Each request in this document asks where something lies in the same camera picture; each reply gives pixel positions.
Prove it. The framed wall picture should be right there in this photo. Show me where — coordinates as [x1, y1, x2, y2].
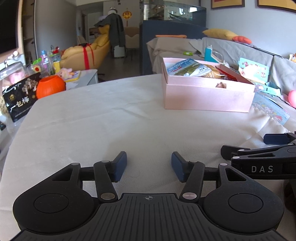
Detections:
[257, 0, 296, 12]
[211, 0, 245, 10]

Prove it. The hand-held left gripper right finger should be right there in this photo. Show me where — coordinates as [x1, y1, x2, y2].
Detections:
[171, 151, 247, 202]

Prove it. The orange carrot plush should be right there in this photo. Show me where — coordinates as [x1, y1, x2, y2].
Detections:
[155, 34, 187, 39]

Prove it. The red white label snack packet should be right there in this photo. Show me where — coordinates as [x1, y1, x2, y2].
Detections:
[215, 66, 238, 81]

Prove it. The blue card pack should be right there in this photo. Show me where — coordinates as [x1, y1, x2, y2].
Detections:
[254, 82, 281, 96]

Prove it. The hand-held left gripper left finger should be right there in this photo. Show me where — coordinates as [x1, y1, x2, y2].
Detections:
[52, 151, 127, 202]

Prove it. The white tablecloth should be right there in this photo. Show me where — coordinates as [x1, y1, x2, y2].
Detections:
[0, 74, 296, 241]

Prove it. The red wall ornament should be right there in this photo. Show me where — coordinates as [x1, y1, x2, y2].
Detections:
[122, 8, 132, 27]

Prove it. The grey covered sofa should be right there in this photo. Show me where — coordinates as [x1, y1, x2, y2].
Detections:
[146, 36, 296, 98]

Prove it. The dark blue partition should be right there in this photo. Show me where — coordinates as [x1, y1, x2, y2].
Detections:
[142, 20, 206, 76]

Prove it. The beige chair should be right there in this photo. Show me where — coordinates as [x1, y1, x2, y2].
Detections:
[124, 27, 140, 62]

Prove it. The pink ball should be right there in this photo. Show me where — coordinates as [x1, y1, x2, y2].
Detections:
[288, 90, 296, 108]

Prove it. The yellow book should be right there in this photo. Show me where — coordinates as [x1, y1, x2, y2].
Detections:
[62, 71, 81, 82]

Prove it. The black television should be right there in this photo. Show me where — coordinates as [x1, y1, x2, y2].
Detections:
[0, 0, 19, 55]

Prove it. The orange pumpkin container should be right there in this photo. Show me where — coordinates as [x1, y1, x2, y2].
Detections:
[36, 75, 66, 99]

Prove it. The red ribbon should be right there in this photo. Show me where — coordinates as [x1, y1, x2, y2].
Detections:
[80, 43, 94, 70]

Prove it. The glass fish tank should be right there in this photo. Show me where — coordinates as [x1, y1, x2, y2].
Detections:
[139, 0, 206, 22]

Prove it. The blue toy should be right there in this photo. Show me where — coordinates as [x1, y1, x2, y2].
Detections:
[203, 45, 228, 65]

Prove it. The yellow sofa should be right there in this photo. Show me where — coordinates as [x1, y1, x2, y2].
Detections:
[60, 23, 111, 70]

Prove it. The cartoon sticker sheet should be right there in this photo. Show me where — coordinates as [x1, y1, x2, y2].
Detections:
[251, 95, 290, 126]

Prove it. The pink plush toy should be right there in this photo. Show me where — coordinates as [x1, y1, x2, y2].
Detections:
[57, 68, 72, 79]

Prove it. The bread bun packet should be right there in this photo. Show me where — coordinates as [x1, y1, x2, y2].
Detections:
[205, 65, 226, 80]

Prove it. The white floor box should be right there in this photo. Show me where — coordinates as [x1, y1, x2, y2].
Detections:
[113, 45, 126, 58]

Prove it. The purple drink bottle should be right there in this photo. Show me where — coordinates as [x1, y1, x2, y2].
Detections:
[40, 50, 50, 77]

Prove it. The blue green snack packet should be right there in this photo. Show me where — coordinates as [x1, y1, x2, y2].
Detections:
[167, 58, 210, 77]

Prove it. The dark coat on rack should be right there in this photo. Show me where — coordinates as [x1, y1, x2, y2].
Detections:
[94, 13, 125, 48]

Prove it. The black pouch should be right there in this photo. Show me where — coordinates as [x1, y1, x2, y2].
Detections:
[2, 73, 42, 123]

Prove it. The yellow cushion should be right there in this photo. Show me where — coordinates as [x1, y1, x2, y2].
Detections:
[202, 28, 238, 40]

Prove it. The orange cushion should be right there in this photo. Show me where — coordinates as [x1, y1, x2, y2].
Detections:
[232, 35, 252, 44]

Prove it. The pink cardboard box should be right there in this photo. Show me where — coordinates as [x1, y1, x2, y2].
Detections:
[161, 57, 256, 113]

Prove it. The white side table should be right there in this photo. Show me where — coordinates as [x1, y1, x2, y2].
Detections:
[62, 69, 99, 87]

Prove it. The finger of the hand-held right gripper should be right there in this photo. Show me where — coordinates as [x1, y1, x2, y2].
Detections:
[264, 132, 296, 145]
[221, 144, 296, 163]

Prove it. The light blue sticker card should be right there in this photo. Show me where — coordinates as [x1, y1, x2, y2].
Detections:
[238, 57, 270, 84]

